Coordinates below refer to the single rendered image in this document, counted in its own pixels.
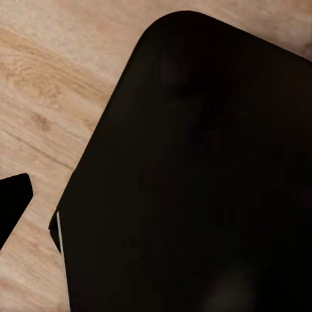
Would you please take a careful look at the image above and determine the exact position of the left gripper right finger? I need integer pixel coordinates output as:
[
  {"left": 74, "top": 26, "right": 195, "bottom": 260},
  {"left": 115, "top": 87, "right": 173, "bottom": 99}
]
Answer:
[{"left": 292, "top": 172, "right": 312, "bottom": 225}]

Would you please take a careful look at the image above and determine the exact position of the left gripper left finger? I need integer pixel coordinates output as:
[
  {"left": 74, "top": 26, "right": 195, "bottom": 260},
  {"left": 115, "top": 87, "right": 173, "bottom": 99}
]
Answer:
[{"left": 0, "top": 173, "right": 33, "bottom": 249}]

